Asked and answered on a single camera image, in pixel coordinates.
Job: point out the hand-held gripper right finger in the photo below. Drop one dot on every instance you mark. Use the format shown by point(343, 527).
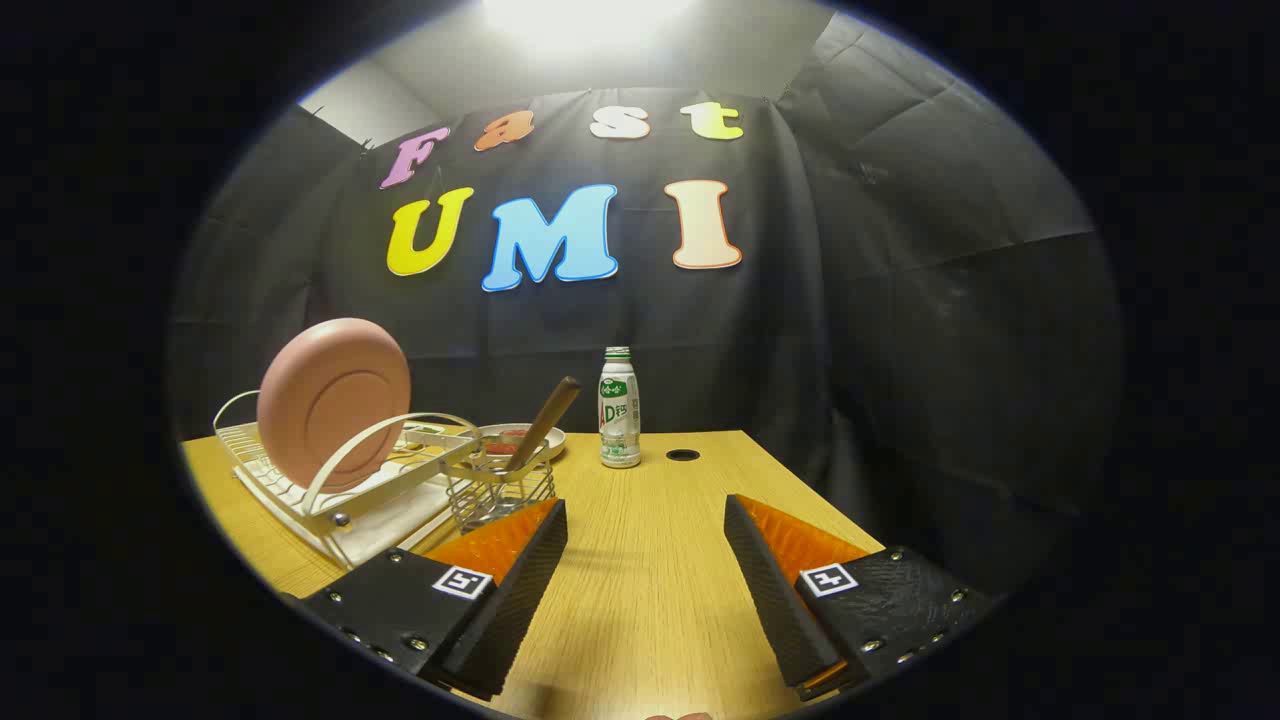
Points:
point(775, 590)

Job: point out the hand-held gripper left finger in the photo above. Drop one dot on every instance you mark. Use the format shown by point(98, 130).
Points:
point(520, 600)

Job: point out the pink plate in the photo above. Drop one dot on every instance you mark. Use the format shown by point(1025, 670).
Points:
point(330, 400)

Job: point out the grey round plate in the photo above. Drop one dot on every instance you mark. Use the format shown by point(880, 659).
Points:
point(550, 438)

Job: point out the white drip tray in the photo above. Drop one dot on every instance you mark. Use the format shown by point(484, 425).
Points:
point(400, 510)

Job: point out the red raw meat slice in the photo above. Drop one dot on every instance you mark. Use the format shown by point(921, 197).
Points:
point(510, 437)

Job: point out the white drink bottle green label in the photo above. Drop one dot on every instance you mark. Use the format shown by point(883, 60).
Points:
point(619, 410)

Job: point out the black backdrop cloth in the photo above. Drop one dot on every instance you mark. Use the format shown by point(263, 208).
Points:
point(900, 300)

